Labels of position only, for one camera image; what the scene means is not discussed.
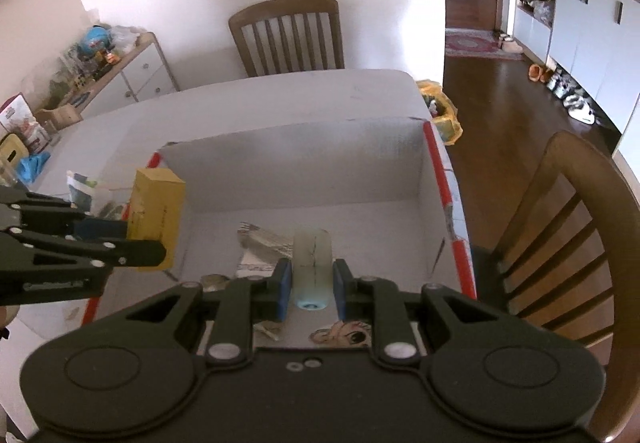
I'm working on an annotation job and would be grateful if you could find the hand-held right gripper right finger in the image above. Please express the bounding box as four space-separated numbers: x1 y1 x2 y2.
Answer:
333 258 495 370

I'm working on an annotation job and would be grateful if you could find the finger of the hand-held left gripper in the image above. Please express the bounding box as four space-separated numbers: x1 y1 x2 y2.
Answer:
0 228 167 270
0 186 130 242

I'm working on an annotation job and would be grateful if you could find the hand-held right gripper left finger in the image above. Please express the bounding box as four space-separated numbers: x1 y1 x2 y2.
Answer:
125 258 294 371

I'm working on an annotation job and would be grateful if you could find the yellow cardboard box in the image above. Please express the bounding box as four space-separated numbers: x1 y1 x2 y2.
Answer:
125 166 187 272

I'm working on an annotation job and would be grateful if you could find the large white cardboard box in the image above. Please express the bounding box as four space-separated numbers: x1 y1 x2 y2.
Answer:
80 115 480 360

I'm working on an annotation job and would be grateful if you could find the white snack pouch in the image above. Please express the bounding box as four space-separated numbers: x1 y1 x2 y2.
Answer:
66 169 134 220

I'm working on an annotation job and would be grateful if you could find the cartoon printed card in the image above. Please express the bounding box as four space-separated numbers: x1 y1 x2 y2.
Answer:
309 319 375 348

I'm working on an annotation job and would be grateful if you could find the silver striped packet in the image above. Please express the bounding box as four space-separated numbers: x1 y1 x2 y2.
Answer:
236 221 296 275

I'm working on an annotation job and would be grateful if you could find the blue cloth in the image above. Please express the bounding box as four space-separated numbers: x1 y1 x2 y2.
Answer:
18 150 54 184

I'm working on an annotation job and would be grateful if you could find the yellow slotted container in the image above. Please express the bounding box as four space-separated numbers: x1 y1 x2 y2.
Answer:
0 132 29 170

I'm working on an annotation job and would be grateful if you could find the light wooden holder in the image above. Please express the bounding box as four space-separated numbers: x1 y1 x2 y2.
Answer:
34 103 84 130

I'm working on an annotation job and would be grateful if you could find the red and white box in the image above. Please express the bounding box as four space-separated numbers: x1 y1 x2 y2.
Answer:
0 92 52 152

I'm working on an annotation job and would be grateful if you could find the white wooden-top sideboard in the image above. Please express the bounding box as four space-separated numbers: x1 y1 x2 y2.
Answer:
36 31 181 124

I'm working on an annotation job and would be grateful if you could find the blue globe toy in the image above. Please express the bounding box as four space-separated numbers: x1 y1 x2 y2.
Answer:
79 25 112 60

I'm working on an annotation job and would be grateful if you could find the yellow plastic bag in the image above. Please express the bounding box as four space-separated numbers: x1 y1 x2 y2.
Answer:
415 79 464 146

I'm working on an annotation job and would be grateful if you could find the brown wooden slat-back chair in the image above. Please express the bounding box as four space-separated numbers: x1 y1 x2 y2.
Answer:
228 0 346 78
470 130 640 443

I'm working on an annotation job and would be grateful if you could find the red patterned rug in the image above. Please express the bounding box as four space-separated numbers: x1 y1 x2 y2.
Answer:
444 27 527 62

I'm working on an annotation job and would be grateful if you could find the row of shoes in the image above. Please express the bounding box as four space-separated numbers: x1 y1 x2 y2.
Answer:
547 67 599 126

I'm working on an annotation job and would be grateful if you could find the white tall cabinet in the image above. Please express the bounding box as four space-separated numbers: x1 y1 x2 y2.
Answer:
514 0 640 136

